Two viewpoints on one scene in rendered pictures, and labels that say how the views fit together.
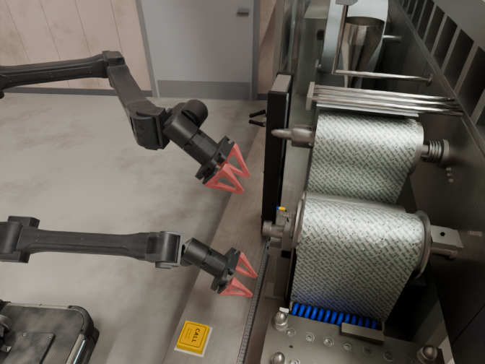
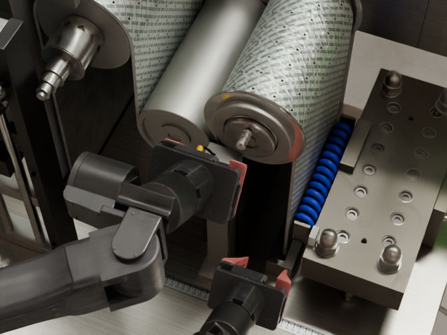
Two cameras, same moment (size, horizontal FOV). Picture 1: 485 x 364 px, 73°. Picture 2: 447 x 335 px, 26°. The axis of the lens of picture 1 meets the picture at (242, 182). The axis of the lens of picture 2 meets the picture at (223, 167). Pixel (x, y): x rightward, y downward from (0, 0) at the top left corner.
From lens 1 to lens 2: 0.94 m
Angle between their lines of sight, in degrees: 54
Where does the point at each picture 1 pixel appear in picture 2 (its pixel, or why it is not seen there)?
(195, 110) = (120, 164)
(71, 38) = not seen: outside the picture
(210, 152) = (207, 175)
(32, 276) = not seen: outside the picture
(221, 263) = (253, 290)
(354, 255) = (326, 80)
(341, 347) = (370, 178)
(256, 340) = (303, 314)
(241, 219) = not seen: hidden behind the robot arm
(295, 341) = (356, 232)
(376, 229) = (316, 31)
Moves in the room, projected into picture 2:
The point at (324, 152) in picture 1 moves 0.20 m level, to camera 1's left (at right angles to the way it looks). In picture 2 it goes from (142, 31) to (110, 152)
